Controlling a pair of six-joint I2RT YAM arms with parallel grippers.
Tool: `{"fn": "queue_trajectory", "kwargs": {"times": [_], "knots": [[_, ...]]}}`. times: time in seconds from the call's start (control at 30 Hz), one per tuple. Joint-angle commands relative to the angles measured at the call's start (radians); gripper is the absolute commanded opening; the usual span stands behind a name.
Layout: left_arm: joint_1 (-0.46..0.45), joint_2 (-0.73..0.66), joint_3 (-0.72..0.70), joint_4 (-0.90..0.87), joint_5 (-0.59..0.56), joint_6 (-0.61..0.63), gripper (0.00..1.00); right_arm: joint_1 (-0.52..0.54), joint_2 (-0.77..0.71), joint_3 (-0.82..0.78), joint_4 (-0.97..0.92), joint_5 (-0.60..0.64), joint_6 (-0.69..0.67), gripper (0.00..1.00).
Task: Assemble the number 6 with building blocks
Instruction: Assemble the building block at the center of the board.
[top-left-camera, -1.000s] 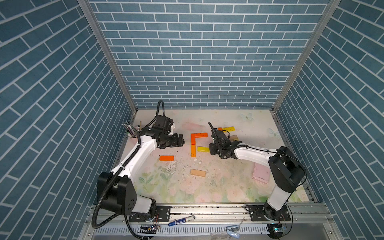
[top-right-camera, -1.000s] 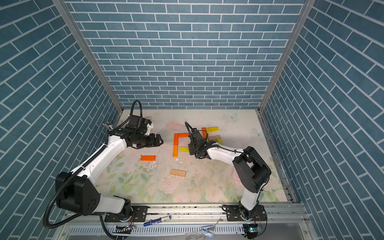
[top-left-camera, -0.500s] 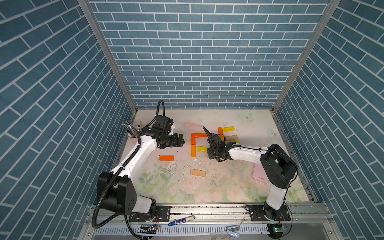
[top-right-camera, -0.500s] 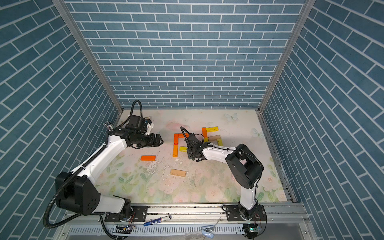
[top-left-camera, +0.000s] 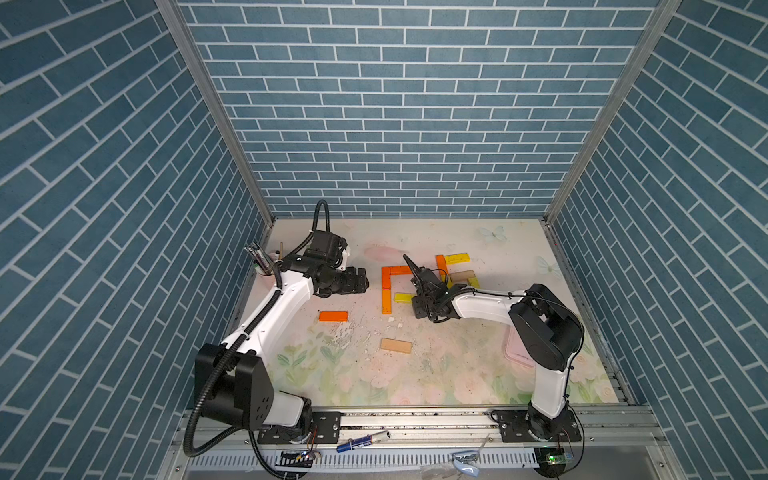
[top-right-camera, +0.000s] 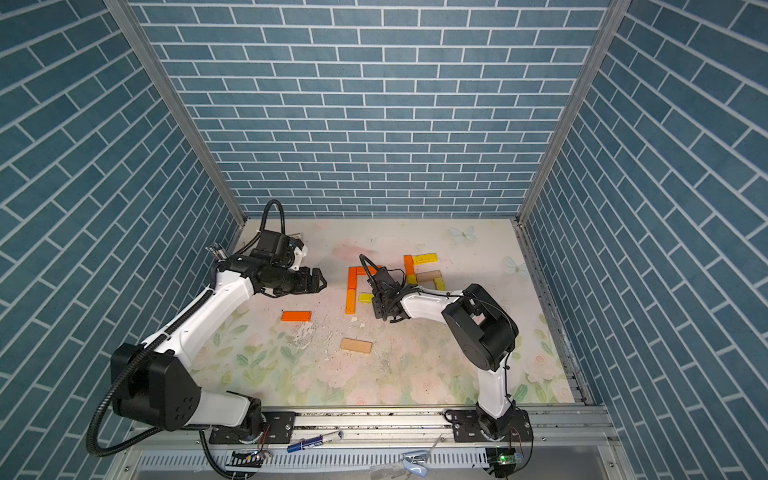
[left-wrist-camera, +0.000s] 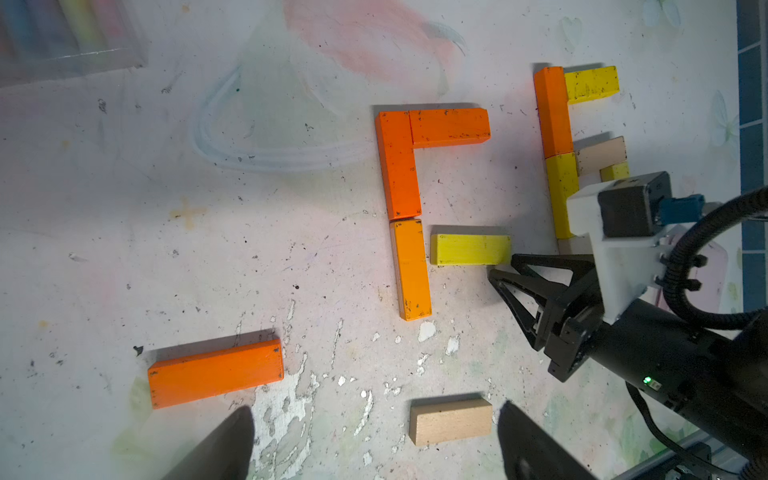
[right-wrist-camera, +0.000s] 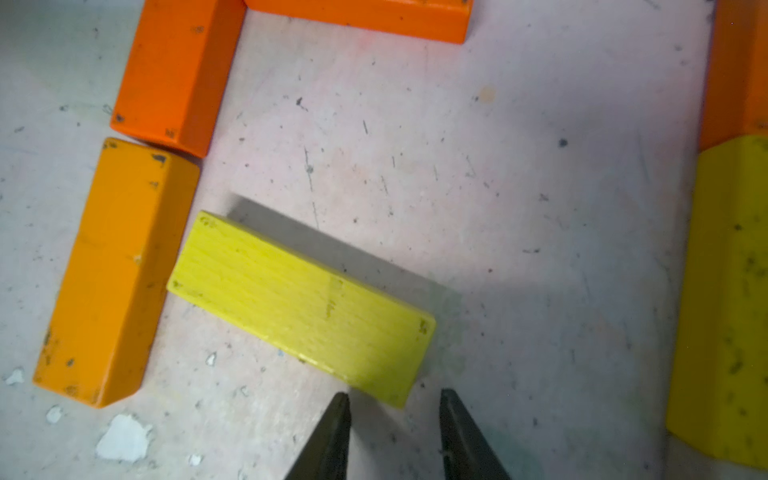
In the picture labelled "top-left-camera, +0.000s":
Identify natural wood block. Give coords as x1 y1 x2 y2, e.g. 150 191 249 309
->
450 270 476 283
380 338 413 354

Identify amber orange block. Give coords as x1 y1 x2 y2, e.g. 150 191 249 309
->
382 289 393 315

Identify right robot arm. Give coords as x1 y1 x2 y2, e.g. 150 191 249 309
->
403 255 585 441

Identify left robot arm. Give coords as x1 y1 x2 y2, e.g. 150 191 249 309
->
182 199 369 458

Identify orange block top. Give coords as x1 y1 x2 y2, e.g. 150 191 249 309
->
435 255 448 276

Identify pink plastic tray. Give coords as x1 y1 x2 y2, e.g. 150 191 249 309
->
502 327 535 367

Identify pink pen holder cup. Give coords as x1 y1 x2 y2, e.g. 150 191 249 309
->
244 242 280 278

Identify blue screwdriver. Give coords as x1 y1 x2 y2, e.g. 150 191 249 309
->
336 430 391 453

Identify blue white tape dispenser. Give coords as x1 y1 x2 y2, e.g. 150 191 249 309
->
452 450 480 478

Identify green led circuit board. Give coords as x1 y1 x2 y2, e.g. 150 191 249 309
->
534 448 571 479

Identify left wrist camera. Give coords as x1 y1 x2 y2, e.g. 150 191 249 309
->
330 235 350 271

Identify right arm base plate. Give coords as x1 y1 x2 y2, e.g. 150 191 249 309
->
489 406 583 443

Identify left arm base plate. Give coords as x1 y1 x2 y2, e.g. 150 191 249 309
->
257 411 342 445

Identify aluminium front rail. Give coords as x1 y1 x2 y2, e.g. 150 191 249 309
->
173 405 667 451

